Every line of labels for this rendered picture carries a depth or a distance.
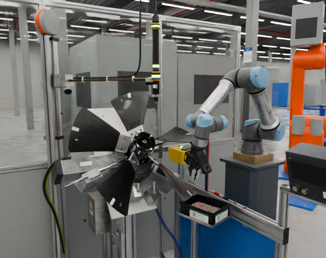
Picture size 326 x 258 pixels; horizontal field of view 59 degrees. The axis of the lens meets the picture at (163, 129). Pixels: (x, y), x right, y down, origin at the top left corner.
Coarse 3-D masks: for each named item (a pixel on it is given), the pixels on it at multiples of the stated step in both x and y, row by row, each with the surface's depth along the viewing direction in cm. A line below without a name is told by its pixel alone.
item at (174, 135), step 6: (168, 132) 169; (174, 132) 168; (180, 132) 169; (186, 132) 169; (156, 138) 158; (162, 138) 158; (168, 138) 157; (174, 138) 158; (180, 138) 159; (186, 138) 161; (192, 138) 163
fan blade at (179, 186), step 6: (162, 168) 143; (168, 174) 142; (174, 180) 142; (180, 180) 150; (174, 186) 137; (180, 186) 141; (192, 186) 154; (180, 192) 137; (186, 192) 141; (192, 192) 146; (180, 198) 134; (186, 198) 137
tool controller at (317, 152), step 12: (300, 144) 121; (312, 144) 119; (288, 156) 118; (300, 156) 113; (312, 156) 109; (324, 156) 107; (288, 168) 120; (300, 168) 115; (312, 168) 110; (324, 168) 106; (300, 180) 117; (312, 180) 112; (324, 180) 107; (300, 192) 119; (312, 192) 114; (324, 192) 109
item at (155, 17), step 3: (156, 12) 143; (153, 15) 143; (156, 15) 143; (153, 18) 143; (156, 18) 143; (153, 21) 146; (156, 21) 146; (153, 81) 148; (156, 81) 147; (153, 84) 148; (156, 84) 147; (153, 87) 148; (156, 87) 147; (153, 90) 148; (156, 90) 148; (153, 93) 149; (156, 93) 148; (156, 99) 149
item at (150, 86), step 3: (147, 78) 149; (150, 78) 148; (147, 81) 149; (150, 81) 148; (147, 84) 149; (150, 84) 148; (150, 87) 149; (150, 90) 149; (150, 93) 149; (150, 96) 148; (153, 96) 147; (156, 96) 146; (159, 96) 147; (162, 96) 149
